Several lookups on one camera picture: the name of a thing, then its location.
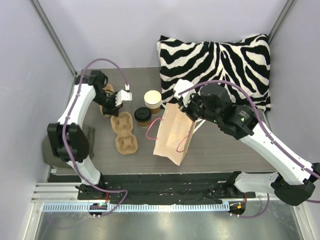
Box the pink paper gift bag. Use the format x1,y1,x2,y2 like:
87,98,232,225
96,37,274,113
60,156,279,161
153,103,196,166

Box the black plastic cup lid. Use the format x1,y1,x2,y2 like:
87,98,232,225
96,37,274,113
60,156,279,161
134,107,152,123

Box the single brown paper cup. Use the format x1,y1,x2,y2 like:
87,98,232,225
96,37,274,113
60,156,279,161
136,118,152,128

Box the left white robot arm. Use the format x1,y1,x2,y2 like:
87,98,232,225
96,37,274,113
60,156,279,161
47,70,123,200

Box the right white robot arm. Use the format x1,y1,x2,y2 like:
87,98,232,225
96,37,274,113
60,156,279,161
173,79,320,206

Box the white wrapped straw long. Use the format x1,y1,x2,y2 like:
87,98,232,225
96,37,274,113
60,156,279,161
192,119,206,134

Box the brown pulp cup carrier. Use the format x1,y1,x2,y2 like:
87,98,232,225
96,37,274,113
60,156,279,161
99,83,115,118

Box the stack of paper cups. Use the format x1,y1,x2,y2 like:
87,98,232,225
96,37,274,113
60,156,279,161
144,90,162,115

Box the zebra print pillow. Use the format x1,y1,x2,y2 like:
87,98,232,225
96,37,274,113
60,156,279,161
156,34,271,111

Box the olive green cloth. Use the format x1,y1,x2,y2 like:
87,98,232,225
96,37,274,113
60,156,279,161
42,125,96,169

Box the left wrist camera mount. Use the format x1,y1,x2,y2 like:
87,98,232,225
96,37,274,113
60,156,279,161
115,84,133,107

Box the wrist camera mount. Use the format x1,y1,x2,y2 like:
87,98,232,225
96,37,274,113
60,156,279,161
173,79,196,107
115,84,133,107

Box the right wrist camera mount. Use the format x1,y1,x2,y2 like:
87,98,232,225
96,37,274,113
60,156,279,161
173,79,196,107

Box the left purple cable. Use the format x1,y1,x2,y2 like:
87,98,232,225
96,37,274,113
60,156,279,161
59,58,131,217

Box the purple cable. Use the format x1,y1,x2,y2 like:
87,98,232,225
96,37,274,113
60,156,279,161
59,58,131,217
177,80,320,218

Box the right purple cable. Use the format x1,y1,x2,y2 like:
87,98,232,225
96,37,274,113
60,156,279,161
177,80,320,218

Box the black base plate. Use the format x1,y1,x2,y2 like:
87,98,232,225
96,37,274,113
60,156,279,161
77,173,256,205

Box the aluminium rail frame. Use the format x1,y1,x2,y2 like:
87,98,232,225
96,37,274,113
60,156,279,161
31,182,80,202

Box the white slotted cable duct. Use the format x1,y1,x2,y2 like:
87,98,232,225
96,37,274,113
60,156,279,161
42,202,230,213

